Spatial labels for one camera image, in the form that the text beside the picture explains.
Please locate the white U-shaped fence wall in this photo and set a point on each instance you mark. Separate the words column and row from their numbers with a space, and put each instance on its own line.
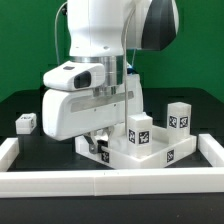
column 102, row 182

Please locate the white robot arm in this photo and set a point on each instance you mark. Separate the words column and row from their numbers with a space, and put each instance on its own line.
column 94, row 90

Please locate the white square tabletop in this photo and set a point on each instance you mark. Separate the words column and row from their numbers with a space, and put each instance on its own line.
column 120, row 154

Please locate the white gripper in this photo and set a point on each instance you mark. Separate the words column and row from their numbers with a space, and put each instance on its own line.
column 70, row 114

